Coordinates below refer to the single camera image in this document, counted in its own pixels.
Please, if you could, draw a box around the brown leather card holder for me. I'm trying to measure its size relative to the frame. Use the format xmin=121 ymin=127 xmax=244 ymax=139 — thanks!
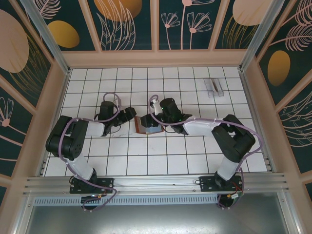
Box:
xmin=134 ymin=116 xmax=164 ymax=136

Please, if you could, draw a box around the clear acrylic card stand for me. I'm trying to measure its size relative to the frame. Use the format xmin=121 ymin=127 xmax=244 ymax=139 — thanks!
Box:
xmin=203 ymin=78 xmax=225 ymax=98

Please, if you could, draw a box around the grey metal panel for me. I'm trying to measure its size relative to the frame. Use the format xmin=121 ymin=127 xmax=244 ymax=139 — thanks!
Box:
xmin=23 ymin=204 xmax=292 ymax=234

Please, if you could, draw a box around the small green circuit board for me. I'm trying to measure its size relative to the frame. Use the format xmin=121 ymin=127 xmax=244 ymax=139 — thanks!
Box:
xmin=228 ymin=191 xmax=245 ymax=201

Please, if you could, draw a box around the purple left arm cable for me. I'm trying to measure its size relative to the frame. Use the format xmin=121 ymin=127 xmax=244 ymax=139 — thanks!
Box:
xmin=56 ymin=92 xmax=122 ymax=213

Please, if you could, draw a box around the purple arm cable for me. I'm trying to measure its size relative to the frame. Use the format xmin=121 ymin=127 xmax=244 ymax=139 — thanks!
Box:
xmin=149 ymin=94 xmax=264 ymax=210
xmin=56 ymin=92 xmax=122 ymax=213

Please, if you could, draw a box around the aluminium mounting rail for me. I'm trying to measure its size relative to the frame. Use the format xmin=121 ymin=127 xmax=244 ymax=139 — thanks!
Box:
xmin=23 ymin=172 xmax=291 ymax=195

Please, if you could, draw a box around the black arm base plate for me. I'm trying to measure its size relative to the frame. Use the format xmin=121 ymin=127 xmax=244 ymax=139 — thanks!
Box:
xmin=70 ymin=177 xmax=115 ymax=195
xmin=199 ymin=175 xmax=244 ymax=193

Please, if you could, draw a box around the grey slotted cable duct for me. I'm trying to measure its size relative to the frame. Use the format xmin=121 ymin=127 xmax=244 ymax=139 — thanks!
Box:
xmin=32 ymin=195 xmax=219 ymax=206

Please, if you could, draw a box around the aluminium side rail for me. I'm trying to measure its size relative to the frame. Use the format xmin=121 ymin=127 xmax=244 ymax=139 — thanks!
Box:
xmin=238 ymin=69 xmax=277 ymax=174
xmin=36 ymin=69 xmax=72 ymax=176

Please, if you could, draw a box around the aluminium frame post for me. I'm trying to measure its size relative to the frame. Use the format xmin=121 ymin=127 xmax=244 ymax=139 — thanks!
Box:
xmin=238 ymin=0 xmax=290 ymax=74
xmin=19 ymin=0 xmax=72 ymax=75

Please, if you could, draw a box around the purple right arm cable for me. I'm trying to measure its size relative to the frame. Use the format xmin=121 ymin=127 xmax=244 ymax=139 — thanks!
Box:
xmin=149 ymin=94 xmax=264 ymax=210

